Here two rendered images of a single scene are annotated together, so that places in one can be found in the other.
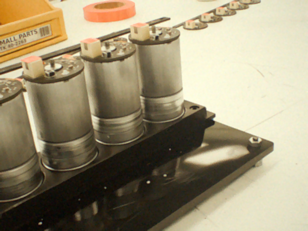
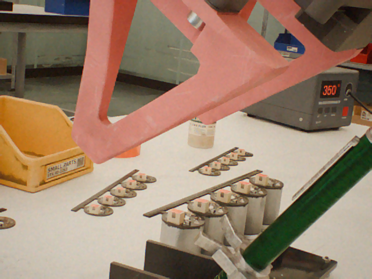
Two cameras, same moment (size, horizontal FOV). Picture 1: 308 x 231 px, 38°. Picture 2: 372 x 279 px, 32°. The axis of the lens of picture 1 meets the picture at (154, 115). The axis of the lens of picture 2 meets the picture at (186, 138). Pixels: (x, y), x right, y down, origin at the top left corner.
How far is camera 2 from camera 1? 0.29 m
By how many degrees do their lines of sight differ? 22
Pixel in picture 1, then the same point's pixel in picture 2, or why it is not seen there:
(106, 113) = (246, 231)
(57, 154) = not seen: hidden behind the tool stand
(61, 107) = (238, 222)
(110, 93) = (252, 218)
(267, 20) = (270, 174)
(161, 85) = (270, 216)
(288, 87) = (318, 229)
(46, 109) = not seen: hidden behind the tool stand
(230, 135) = (306, 255)
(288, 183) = not seen: outside the picture
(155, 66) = (269, 203)
